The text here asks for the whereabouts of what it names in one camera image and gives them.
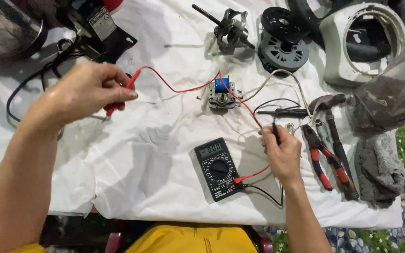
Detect grey round motor housing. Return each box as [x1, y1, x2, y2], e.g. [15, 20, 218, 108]
[257, 30, 309, 73]

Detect metal rotor with shaft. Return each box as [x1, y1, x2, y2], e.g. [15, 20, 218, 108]
[191, 4, 256, 52]

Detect black round fan part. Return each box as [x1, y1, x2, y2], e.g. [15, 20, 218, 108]
[260, 6, 311, 43]

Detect white plastic fan housing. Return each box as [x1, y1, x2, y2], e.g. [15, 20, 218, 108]
[319, 2, 405, 88]

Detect silver handled screwdriver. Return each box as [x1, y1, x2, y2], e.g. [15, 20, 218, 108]
[315, 119, 330, 150]

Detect white table cloth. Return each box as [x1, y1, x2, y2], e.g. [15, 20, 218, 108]
[0, 0, 404, 230]

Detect red multimeter test lead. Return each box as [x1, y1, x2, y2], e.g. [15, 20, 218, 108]
[104, 66, 271, 184]

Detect clear plastic bag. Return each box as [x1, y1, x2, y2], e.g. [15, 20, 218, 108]
[346, 44, 405, 136]

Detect black multimeter test lead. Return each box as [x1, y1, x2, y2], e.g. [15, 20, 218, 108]
[242, 119, 285, 207]

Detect metal pot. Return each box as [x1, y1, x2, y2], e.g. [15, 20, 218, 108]
[0, 0, 49, 61]

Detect beige motor cable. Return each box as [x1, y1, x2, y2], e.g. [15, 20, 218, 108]
[239, 69, 316, 118]

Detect person's left hand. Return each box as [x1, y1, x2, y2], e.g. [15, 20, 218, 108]
[30, 61, 139, 131]

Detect red plastic part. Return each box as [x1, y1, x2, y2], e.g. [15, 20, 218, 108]
[102, 0, 124, 15]

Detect small motor with blue coil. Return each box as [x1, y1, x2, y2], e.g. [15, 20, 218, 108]
[208, 77, 238, 110]

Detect yellow garment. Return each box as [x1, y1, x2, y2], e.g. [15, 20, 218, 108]
[6, 224, 259, 253]

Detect grey rag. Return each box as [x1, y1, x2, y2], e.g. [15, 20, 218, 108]
[354, 131, 405, 208]

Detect person's right hand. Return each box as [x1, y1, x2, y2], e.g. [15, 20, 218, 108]
[258, 125, 303, 184]

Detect black digital multimeter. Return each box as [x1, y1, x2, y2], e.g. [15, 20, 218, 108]
[194, 137, 245, 203]

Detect red and black pliers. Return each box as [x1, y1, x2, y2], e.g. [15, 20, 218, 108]
[300, 124, 351, 192]

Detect black pen-shaped tool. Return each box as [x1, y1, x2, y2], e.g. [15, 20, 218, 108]
[257, 108, 309, 119]

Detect hammer with dark handle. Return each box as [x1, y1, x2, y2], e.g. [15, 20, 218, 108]
[309, 94, 360, 201]

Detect black motor with label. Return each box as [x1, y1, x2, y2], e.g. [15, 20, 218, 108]
[56, 0, 138, 64]

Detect black power cable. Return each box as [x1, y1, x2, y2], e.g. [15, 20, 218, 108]
[6, 38, 81, 124]

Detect thin black wire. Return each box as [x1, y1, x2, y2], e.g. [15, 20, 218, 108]
[253, 98, 302, 115]

